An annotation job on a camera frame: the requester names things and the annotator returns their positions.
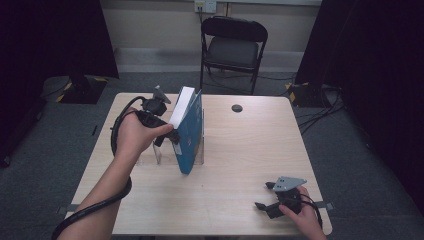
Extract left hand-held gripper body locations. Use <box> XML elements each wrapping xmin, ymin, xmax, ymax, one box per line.
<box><xmin>134</xmin><ymin>85</ymin><xmax>172</xmax><ymax>129</ymax></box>

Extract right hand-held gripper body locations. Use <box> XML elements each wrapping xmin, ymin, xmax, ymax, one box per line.
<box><xmin>272</xmin><ymin>175</ymin><xmax>308</xmax><ymax>215</ymax></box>

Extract clear acrylic book rack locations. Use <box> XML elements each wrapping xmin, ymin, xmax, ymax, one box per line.
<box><xmin>136</xmin><ymin>109</ymin><xmax>205</xmax><ymax>167</ymax></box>

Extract blue paperback book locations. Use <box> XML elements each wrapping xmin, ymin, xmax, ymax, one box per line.
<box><xmin>167</xmin><ymin>85</ymin><xmax>205</xmax><ymax>176</ymax></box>

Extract person's left hand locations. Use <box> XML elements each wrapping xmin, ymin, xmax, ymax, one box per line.
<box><xmin>114</xmin><ymin>106</ymin><xmax>175</xmax><ymax>165</ymax></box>

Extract person's right hand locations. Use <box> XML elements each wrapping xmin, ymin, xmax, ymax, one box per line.
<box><xmin>278</xmin><ymin>185</ymin><xmax>323</xmax><ymax>236</ymax></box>

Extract yellow black striped stand base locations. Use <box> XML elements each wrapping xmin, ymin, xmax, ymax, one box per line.
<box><xmin>284</xmin><ymin>81</ymin><xmax>324</xmax><ymax>108</ymax></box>

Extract black folding chair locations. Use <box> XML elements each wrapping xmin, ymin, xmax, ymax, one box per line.
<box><xmin>199</xmin><ymin>15</ymin><xmax>269</xmax><ymax>96</ymax></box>

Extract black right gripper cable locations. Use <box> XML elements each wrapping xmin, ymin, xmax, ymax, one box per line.
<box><xmin>299</xmin><ymin>192</ymin><xmax>324</xmax><ymax>230</ymax></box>

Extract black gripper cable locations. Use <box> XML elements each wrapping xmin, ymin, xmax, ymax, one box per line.
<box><xmin>299</xmin><ymin>192</ymin><xmax>324</xmax><ymax>230</ymax></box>
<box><xmin>50</xmin><ymin>95</ymin><xmax>148</xmax><ymax>240</ymax></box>

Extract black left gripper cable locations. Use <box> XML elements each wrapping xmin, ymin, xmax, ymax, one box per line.
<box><xmin>50</xmin><ymin>95</ymin><xmax>148</xmax><ymax>240</ymax></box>

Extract black floor cables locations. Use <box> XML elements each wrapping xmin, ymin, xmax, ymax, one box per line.
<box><xmin>295</xmin><ymin>84</ymin><xmax>346</xmax><ymax>135</ymax></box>

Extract white wall outlet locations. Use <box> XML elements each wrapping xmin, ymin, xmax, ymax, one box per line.
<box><xmin>194</xmin><ymin>0</ymin><xmax>218</xmax><ymax>15</ymax></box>

